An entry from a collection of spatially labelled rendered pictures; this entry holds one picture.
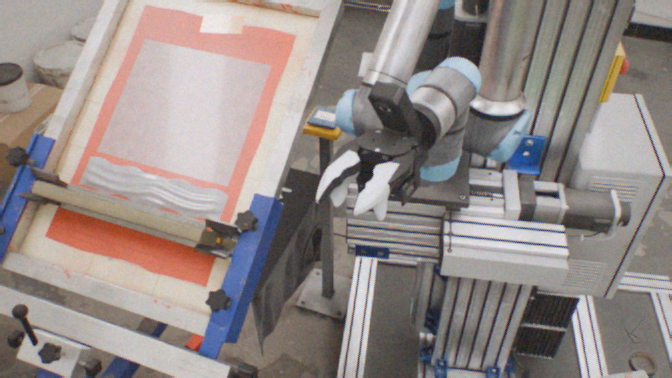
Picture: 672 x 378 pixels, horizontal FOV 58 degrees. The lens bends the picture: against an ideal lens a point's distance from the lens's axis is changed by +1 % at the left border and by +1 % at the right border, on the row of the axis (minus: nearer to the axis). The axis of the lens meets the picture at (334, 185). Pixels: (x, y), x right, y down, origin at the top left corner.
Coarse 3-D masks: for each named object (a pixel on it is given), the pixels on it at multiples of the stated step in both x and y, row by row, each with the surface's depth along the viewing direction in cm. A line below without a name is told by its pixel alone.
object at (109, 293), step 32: (128, 0) 152; (224, 0) 147; (256, 0) 142; (288, 0) 139; (320, 0) 138; (96, 32) 147; (320, 32) 135; (96, 64) 147; (320, 64) 134; (64, 96) 143; (64, 128) 142; (288, 128) 130; (288, 160) 129; (64, 288) 129; (96, 288) 128; (160, 320) 123; (192, 320) 122
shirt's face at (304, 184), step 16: (288, 176) 184; (304, 176) 184; (320, 176) 184; (304, 192) 179; (288, 208) 174; (304, 208) 174; (288, 224) 169; (272, 240) 165; (272, 256) 161; (256, 288) 153
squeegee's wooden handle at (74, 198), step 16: (32, 192) 129; (48, 192) 128; (64, 192) 127; (80, 192) 127; (96, 208) 125; (112, 208) 124; (128, 208) 124; (144, 224) 122; (160, 224) 121; (176, 224) 121; (192, 240) 119; (208, 240) 122
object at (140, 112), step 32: (160, 32) 148; (192, 32) 146; (128, 64) 147; (160, 64) 145; (192, 64) 144; (128, 96) 144; (160, 96) 143; (96, 128) 143; (128, 128) 142; (160, 128) 140; (128, 160) 139; (160, 160) 138; (64, 224) 137; (96, 224) 136
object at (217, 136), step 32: (256, 32) 143; (224, 64) 142; (256, 64) 140; (192, 96) 141; (224, 96) 139; (256, 96) 138; (192, 128) 138; (224, 128) 137; (256, 128) 135; (192, 160) 136; (224, 160) 135; (128, 256) 132; (160, 256) 131; (192, 256) 129
